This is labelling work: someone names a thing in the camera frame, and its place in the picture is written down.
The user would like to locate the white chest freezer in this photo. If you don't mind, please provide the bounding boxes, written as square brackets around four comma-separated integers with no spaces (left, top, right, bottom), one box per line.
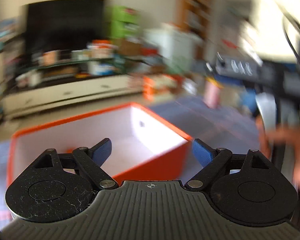
[144,25,203,74]

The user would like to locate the person's right hand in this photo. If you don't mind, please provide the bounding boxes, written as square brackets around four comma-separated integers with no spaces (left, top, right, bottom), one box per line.
[256,116,300,190]

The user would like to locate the blue plaid tablecloth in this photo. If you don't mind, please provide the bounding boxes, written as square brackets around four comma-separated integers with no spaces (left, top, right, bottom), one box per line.
[0,96,259,229]

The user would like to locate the brown wooden shelf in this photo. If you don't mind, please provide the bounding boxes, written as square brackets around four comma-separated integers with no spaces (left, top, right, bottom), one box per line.
[175,0,211,40]

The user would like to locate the green stacked plastic bins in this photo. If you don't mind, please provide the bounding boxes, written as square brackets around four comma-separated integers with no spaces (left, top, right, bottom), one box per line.
[107,5,140,40]

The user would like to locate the orange gift box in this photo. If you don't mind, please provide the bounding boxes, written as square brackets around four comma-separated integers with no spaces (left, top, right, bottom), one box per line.
[142,74,183,102]

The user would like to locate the black flat television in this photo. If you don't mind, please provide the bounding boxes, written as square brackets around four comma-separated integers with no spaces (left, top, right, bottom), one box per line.
[24,0,106,54]

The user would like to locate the white tv cabinet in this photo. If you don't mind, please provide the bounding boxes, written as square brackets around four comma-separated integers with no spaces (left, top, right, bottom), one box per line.
[2,75,142,119]

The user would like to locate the orange white storage box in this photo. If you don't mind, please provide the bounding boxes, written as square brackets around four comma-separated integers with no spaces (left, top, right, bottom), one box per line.
[7,102,192,184]

